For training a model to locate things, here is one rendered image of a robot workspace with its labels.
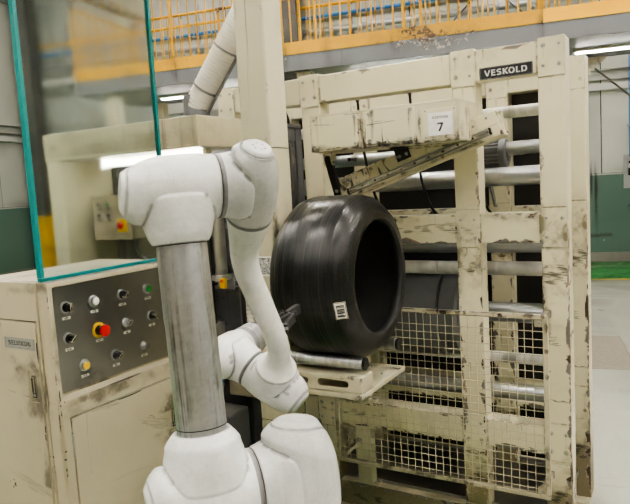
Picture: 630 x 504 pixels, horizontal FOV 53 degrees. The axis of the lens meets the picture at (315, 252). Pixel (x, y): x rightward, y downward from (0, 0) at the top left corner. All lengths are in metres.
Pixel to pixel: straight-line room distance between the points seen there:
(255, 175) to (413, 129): 1.18
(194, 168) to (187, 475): 0.58
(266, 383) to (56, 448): 0.82
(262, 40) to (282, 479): 1.58
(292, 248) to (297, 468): 0.95
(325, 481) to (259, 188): 0.60
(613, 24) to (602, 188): 4.17
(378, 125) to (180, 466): 1.54
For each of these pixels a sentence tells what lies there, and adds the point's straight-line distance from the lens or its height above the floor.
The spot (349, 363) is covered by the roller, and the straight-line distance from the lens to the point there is 2.20.
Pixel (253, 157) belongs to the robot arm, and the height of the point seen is 1.57.
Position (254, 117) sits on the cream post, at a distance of 2.39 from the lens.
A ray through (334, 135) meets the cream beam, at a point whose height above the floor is 1.70.
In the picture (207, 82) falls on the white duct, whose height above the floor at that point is 1.98.
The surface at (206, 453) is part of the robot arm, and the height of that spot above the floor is 1.02.
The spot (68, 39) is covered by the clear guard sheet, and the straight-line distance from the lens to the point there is 2.23.
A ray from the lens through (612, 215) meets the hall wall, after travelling 11.37.
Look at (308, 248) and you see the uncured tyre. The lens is 2.08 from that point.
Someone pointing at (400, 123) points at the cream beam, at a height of 1.71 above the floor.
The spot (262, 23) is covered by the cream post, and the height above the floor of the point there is 2.09.
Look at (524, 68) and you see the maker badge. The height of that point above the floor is 1.90.
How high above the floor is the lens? 1.51
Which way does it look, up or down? 6 degrees down
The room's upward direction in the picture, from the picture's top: 3 degrees counter-clockwise
